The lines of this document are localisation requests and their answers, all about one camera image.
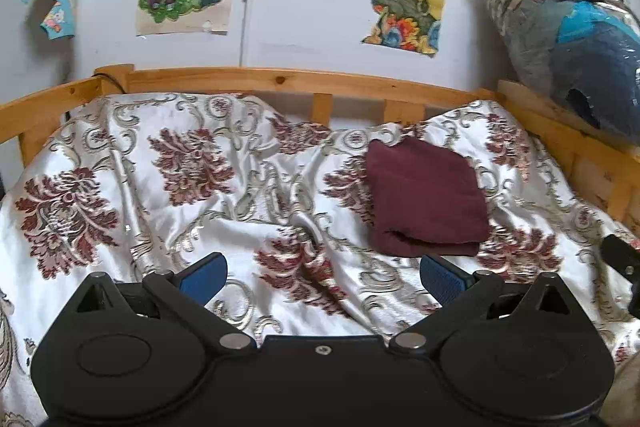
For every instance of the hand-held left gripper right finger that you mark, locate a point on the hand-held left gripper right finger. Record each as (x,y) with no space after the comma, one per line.
(443,281)

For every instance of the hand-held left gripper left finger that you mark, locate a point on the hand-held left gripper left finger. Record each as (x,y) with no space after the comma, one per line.
(202,279)

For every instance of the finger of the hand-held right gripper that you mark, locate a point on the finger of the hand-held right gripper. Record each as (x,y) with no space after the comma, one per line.
(620,252)

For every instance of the maroon long-sleeved shirt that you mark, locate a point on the maroon long-sleeved shirt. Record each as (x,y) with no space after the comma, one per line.
(425,197)

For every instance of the person's right forearm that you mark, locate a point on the person's right forearm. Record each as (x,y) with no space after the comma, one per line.
(629,394)

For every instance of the clear plastic bag of clothes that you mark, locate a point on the clear plastic bag of clothes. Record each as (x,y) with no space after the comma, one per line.
(575,52)

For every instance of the white floral patterned blanket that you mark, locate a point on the white floral patterned blanket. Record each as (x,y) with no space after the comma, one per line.
(240,187)

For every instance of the wooden bed frame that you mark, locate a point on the wooden bed frame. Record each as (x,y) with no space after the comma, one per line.
(280,79)

